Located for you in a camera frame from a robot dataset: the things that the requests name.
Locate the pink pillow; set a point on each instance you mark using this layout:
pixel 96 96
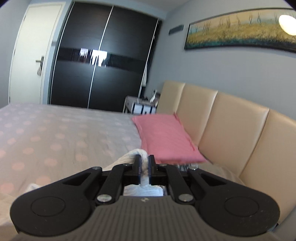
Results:
pixel 163 136

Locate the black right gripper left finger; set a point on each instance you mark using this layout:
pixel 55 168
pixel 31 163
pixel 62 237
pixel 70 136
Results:
pixel 137 169

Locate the black sliding wardrobe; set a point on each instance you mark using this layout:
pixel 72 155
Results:
pixel 102 56

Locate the white door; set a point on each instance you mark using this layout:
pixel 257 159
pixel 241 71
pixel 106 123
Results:
pixel 31 50

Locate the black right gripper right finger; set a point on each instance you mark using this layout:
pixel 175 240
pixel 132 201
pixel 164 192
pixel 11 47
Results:
pixel 152 168

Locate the beige padded headboard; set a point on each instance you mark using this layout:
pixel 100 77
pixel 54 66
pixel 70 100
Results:
pixel 254 142

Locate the landscape painting on wall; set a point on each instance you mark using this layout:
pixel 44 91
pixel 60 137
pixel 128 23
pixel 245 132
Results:
pixel 252 27

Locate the grey pink-dotted bed sheet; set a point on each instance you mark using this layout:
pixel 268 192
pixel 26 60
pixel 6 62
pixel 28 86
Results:
pixel 41 144

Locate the grey wall speaker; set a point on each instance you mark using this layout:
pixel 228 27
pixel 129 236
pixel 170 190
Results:
pixel 174 30

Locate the round wall lamp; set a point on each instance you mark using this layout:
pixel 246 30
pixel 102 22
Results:
pixel 288 24

